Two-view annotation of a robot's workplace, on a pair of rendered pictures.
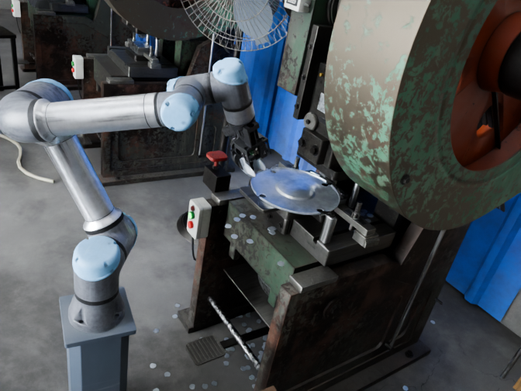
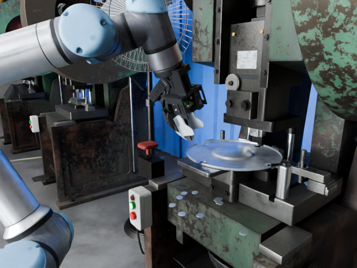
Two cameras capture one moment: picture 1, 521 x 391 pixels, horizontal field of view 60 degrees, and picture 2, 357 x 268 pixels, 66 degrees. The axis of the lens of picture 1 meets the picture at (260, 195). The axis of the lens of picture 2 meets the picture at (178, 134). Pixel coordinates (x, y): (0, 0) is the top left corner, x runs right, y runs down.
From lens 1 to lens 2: 0.60 m
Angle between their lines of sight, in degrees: 15
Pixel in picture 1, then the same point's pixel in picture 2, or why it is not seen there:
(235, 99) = (158, 33)
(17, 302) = not seen: outside the picture
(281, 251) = (237, 219)
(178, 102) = (81, 6)
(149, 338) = not seen: outside the picture
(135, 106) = (24, 34)
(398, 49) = not seen: outside the picture
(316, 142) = (245, 97)
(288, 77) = (201, 49)
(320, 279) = (296, 242)
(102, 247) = (20, 254)
